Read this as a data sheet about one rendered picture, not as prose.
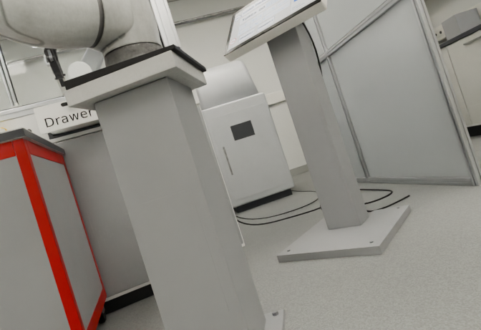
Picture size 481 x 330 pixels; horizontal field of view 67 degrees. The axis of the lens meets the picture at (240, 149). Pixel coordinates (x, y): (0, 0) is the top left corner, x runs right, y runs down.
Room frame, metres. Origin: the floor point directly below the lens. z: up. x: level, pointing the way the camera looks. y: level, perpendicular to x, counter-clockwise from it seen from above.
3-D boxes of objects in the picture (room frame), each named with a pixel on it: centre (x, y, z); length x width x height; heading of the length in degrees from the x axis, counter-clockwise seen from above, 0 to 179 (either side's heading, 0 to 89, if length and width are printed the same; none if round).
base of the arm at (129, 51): (0.96, 0.17, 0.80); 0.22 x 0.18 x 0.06; 75
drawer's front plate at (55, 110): (1.50, 0.61, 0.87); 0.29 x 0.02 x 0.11; 106
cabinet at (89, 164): (2.10, 0.74, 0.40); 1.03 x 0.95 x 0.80; 106
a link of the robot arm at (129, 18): (0.95, 0.20, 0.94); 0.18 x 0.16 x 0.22; 138
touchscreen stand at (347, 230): (1.64, -0.34, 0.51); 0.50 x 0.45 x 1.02; 143
